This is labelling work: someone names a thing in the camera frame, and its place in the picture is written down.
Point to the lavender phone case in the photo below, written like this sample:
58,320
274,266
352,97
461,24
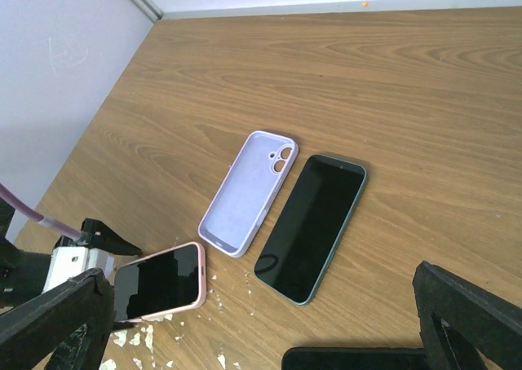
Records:
247,192

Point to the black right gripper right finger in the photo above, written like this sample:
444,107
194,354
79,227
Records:
460,322

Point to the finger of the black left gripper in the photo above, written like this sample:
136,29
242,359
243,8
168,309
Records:
97,235

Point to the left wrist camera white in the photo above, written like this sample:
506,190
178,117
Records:
68,262

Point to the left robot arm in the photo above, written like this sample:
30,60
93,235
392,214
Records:
25,275

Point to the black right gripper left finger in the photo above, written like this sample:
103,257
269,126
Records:
70,324

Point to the black phone upper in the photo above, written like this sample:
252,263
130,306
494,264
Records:
344,358

